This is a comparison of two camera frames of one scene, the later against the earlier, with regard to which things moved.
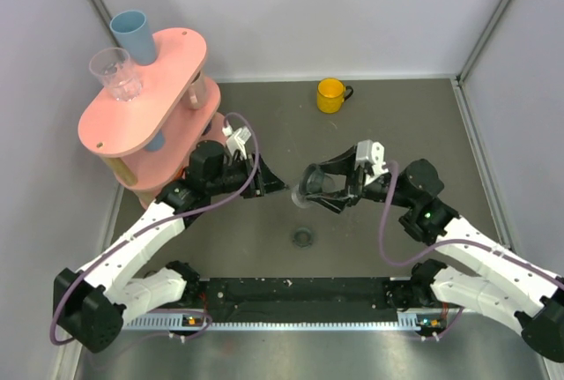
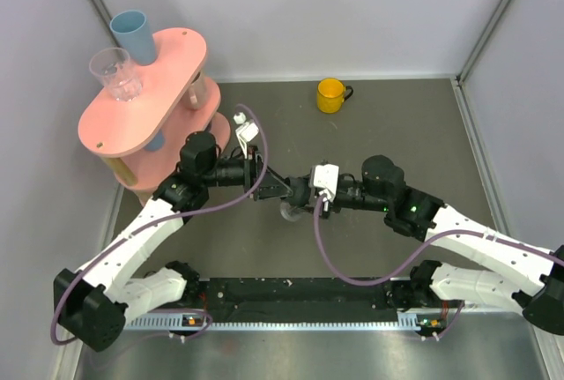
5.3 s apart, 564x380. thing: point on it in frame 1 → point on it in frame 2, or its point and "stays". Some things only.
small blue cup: (157, 143) stays
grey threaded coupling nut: (302, 237) → (301, 190)
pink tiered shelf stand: (150, 138) stays
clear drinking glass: (112, 66) stays
